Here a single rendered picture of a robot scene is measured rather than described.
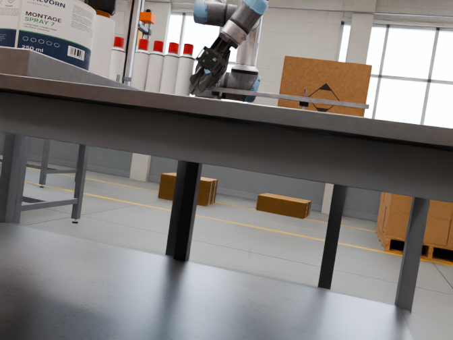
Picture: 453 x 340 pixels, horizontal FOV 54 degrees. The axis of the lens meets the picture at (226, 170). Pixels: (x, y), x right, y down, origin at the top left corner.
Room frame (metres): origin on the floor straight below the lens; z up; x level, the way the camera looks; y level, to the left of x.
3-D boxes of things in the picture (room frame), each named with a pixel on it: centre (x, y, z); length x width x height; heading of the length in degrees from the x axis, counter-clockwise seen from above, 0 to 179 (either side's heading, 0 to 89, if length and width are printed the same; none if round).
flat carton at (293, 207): (5.93, -0.84, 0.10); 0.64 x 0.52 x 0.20; 71
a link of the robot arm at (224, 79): (1.88, 0.11, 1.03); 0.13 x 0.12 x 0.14; 89
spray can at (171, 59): (1.47, 0.23, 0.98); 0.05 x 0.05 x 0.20
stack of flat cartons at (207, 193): (5.78, 0.45, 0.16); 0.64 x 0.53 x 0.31; 78
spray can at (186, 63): (1.46, 0.18, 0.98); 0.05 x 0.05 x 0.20
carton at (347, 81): (1.67, -0.31, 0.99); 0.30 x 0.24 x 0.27; 80
